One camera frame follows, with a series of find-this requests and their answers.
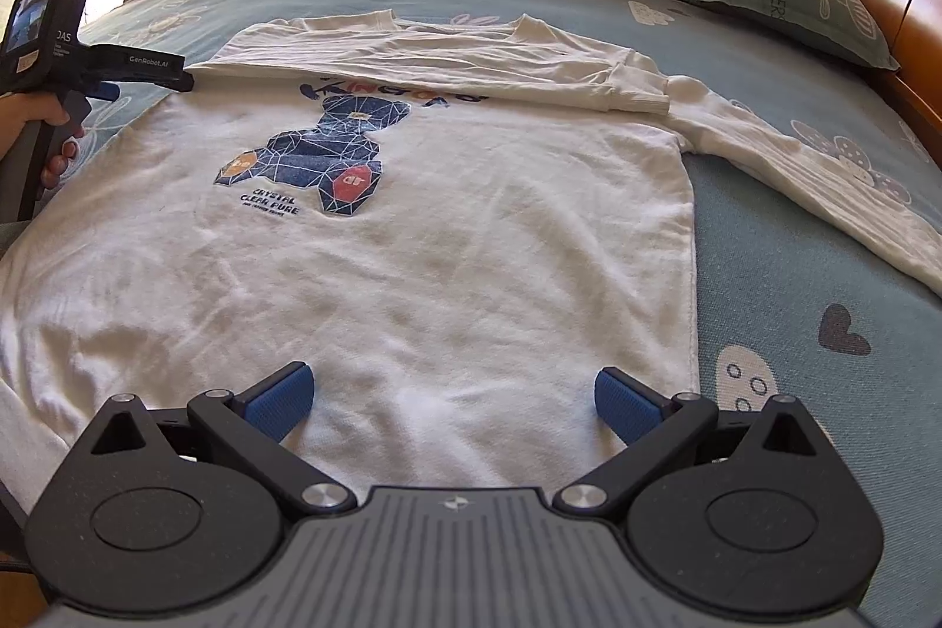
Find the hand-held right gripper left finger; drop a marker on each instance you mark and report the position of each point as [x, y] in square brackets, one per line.
[276, 400]

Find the person's left hand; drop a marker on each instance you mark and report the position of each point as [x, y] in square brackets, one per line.
[22, 120]

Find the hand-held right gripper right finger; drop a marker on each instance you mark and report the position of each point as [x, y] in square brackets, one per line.
[625, 403]

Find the white printed sweatshirt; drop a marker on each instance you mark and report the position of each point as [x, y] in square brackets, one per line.
[405, 275]

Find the blue floral bed sheet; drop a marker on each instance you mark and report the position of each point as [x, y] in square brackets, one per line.
[795, 275]

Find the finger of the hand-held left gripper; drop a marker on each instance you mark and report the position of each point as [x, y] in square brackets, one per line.
[180, 80]
[103, 92]

